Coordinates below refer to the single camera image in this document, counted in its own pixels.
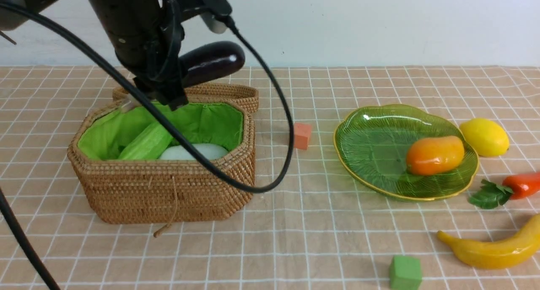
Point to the orange yellow mango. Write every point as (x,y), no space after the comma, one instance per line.
(435,155)

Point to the green foam cube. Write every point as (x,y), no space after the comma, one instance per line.
(405,273)

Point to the woven wicker basket lid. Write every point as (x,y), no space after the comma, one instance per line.
(243,96)

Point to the purple eggplant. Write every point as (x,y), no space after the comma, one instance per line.
(210,62)

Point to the yellow banana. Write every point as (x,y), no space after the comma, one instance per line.
(500,254)

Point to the green cucumber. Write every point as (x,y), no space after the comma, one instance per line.
(148,145)

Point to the yellow lemon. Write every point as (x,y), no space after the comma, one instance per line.
(485,136)

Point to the woven wicker basket green lining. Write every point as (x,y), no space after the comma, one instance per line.
(157,191)

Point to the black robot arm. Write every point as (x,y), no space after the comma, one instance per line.
(104,9)

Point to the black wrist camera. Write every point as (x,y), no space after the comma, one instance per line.
(213,12)

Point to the orange foam cube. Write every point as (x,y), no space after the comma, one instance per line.
(302,135)

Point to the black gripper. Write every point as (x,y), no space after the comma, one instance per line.
(148,44)

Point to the white radish with leaves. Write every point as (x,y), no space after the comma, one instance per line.
(178,153)

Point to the green leaf glass plate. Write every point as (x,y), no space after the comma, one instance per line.
(372,143)

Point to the orange carrot with leaves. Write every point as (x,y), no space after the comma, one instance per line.
(492,195)

